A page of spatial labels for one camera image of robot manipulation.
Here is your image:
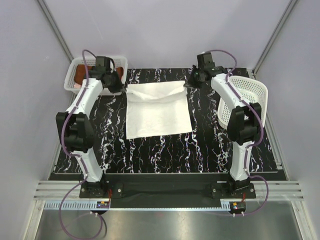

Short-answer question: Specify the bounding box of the brown towel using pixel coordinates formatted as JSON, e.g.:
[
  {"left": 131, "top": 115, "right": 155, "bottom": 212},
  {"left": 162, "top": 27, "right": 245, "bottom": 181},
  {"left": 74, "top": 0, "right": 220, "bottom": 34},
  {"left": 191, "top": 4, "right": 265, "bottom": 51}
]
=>
[{"left": 73, "top": 64, "right": 124, "bottom": 85}]

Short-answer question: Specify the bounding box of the pink towel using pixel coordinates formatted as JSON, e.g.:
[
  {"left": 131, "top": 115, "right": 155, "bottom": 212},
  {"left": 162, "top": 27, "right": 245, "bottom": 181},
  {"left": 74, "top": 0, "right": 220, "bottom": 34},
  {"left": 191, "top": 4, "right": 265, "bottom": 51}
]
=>
[{"left": 73, "top": 83, "right": 82, "bottom": 89}]

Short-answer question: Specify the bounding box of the white towel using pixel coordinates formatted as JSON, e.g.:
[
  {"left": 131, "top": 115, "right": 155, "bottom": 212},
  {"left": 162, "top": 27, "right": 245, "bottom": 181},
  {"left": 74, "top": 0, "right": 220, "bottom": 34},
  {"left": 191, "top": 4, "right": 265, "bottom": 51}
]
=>
[{"left": 125, "top": 80, "right": 193, "bottom": 140}]

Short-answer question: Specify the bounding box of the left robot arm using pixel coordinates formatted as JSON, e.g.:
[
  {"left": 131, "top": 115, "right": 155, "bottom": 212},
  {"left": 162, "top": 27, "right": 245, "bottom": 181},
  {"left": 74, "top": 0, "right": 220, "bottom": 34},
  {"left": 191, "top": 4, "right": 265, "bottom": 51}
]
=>
[{"left": 55, "top": 56, "right": 125, "bottom": 198}]

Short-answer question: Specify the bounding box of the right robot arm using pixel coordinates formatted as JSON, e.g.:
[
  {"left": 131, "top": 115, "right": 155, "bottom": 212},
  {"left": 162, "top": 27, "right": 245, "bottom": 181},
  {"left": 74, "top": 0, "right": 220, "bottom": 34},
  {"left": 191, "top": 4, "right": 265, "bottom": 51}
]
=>
[{"left": 184, "top": 50, "right": 264, "bottom": 199}]

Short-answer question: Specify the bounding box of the white rectangular mesh basket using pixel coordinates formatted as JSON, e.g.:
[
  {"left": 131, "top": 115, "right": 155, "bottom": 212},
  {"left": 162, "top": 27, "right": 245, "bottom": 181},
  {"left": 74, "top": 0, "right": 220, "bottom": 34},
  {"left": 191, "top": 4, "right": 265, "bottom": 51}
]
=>
[{"left": 64, "top": 55, "right": 128, "bottom": 96}]

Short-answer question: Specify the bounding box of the white oval laundry basket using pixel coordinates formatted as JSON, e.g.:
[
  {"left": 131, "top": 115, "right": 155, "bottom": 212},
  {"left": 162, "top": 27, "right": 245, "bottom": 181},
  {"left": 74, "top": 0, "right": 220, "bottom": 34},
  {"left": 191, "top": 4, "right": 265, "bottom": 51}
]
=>
[{"left": 217, "top": 75, "right": 268, "bottom": 130}]

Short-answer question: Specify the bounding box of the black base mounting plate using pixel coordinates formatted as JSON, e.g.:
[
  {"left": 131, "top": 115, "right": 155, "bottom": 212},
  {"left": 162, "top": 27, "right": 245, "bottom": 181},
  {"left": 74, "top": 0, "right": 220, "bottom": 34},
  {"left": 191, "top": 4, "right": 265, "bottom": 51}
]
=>
[{"left": 79, "top": 173, "right": 256, "bottom": 200}]

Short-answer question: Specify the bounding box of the left connector board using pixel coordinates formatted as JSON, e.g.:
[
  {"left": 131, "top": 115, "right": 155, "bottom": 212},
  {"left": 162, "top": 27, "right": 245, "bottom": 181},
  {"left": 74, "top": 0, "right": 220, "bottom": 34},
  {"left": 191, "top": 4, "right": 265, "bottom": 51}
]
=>
[{"left": 96, "top": 200, "right": 110, "bottom": 209}]

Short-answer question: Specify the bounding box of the connector board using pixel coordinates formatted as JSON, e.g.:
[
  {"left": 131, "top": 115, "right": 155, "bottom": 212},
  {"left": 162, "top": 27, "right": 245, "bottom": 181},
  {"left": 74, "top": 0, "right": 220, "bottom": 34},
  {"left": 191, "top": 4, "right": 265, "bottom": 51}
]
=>
[
  {"left": 96, "top": 200, "right": 110, "bottom": 209},
  {"left": 231, "top": 201, "right": 246, "bottom": 210}
]

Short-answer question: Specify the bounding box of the right connector board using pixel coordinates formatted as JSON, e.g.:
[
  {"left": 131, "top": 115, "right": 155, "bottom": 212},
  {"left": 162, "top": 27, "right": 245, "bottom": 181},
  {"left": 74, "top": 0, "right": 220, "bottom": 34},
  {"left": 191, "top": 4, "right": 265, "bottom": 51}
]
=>
[{"left": 231, "top": 201, "right": 246, "bottom": 210}]

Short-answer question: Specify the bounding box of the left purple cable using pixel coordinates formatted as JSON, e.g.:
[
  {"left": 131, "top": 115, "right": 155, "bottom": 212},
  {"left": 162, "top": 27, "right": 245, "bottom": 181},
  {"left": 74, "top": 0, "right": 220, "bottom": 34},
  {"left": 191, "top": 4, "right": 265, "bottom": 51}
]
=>
[{"left": 58, "top": 49, "right": 116, "bottom": 237}]

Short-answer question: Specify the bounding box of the aluminium frame rail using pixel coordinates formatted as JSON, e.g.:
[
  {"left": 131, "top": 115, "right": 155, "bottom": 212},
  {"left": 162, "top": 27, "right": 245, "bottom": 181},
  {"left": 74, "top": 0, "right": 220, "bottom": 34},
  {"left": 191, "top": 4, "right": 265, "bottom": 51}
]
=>
[{"left": 33, "top": 180, "right": 304, "bottom": 201}]

